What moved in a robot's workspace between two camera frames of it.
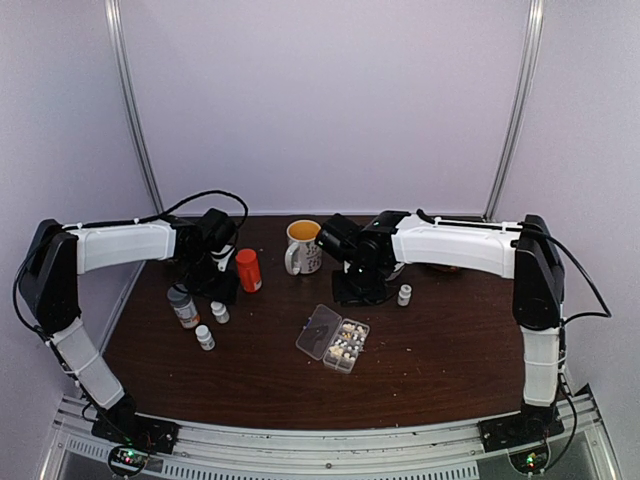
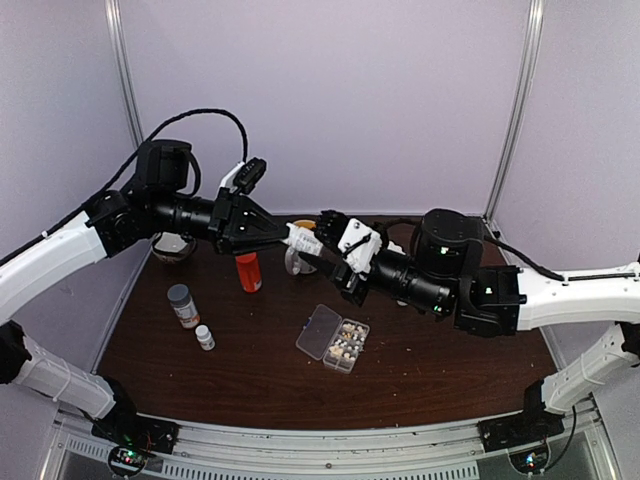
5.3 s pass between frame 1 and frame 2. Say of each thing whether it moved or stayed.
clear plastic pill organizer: stayed
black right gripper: moved
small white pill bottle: stayed
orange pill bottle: stayed
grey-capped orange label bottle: stayed
